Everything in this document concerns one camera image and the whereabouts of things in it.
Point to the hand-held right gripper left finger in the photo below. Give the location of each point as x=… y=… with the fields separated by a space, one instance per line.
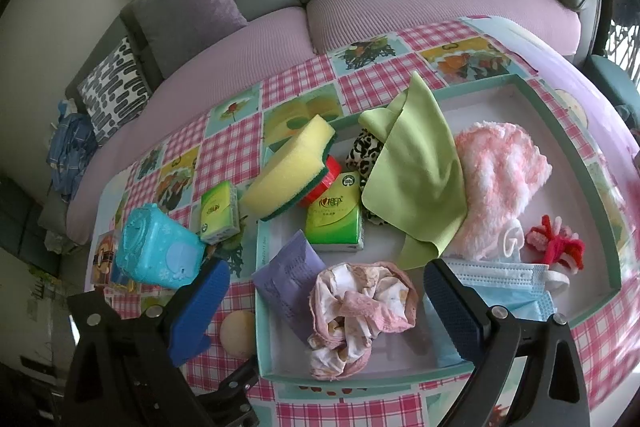
x=195 y=312

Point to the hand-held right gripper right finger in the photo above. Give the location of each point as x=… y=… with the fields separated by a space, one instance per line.
x=455 y=312

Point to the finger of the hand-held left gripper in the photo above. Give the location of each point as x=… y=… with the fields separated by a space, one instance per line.
x=232 y=387

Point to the blue face mask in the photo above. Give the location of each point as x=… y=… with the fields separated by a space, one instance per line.
x=505 y=287

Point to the teal embossed box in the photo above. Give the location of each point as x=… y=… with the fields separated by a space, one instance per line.
x=155 y=252

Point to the small green tissue pack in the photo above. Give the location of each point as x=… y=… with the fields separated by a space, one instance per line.
x=217 y=212

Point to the purple packet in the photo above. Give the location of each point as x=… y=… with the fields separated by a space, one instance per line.
x=290 y=272

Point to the pink floral scrunchie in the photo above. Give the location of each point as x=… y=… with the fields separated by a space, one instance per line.
x=350 y=307

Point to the pink fluffy towel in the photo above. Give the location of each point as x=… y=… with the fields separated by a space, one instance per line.
x=495 y=177

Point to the white tray with teal rim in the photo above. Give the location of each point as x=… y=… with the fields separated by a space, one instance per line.
x=565 y=217

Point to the green cloth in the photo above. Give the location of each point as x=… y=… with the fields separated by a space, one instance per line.
x=420 y=167

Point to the large green tissue pack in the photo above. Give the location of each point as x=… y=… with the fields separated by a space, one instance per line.
x=332 y=217

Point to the yellow sponge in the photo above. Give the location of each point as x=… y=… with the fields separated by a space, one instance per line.
x=290 y=167

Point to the leopard print scrunchie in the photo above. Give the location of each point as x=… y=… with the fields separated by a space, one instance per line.
x=362 y=154

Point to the beige round puff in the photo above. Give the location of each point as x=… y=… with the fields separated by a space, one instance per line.
x=239 y=334

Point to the blue clothes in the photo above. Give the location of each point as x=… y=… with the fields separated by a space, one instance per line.
x=70 y=147

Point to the black and white patterned pillow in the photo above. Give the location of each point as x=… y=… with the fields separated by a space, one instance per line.
x=112 y=92

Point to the teal ottoman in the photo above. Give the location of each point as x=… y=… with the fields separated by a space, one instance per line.
x=615 y=82

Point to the purple pillow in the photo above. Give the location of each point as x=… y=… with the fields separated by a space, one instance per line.
x=190 y=7

